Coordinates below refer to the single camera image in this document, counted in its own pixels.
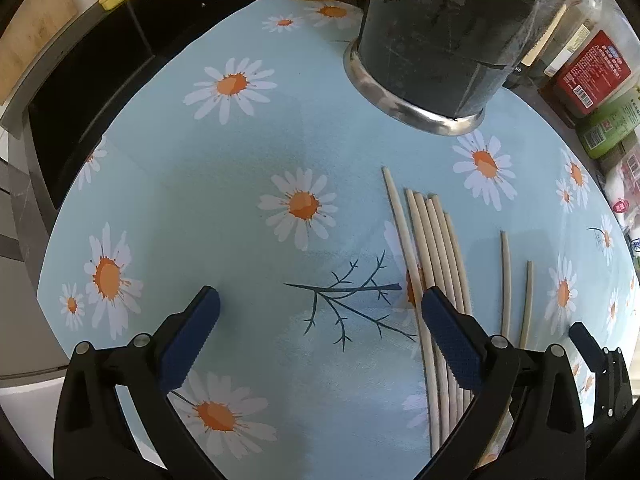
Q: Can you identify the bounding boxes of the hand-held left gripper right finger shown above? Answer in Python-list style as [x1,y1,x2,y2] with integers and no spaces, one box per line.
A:
[421,287,586,480]

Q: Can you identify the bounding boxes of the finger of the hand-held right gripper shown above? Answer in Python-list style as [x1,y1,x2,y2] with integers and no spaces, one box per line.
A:
[569,322,631,426]

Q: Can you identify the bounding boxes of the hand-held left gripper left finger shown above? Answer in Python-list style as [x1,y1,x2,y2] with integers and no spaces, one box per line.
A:
[54,285,221,480]

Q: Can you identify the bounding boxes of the bunch of wooden chopsticks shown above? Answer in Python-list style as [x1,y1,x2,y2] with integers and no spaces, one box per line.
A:
[381,166,534,458]

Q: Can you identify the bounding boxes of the dark cylindrical chopstick holder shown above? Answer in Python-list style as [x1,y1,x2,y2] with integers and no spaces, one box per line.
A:
[343,0,557,137]

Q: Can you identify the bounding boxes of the blue daisy print tablecloth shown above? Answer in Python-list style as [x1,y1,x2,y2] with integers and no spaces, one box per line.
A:
[37,0,640,480]

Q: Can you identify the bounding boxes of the pink and white packet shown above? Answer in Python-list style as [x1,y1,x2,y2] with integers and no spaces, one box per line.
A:
[604,154,640,233]

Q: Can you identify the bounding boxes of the green label bottle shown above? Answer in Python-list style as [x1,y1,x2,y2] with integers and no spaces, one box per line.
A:
[576,89,640,159]

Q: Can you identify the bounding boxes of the black kitchen sink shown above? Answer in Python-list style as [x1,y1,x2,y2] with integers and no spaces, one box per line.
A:
[26,0,157,211]

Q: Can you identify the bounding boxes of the red label jar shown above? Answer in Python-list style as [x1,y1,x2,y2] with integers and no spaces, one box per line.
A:
[541,30,634,122]

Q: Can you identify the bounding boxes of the clear jar with white label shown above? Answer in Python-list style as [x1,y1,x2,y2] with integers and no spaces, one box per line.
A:
[520,0,602,77]

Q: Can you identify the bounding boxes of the wooden board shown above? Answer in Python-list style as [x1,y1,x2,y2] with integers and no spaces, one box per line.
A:
[0,0,77,97]

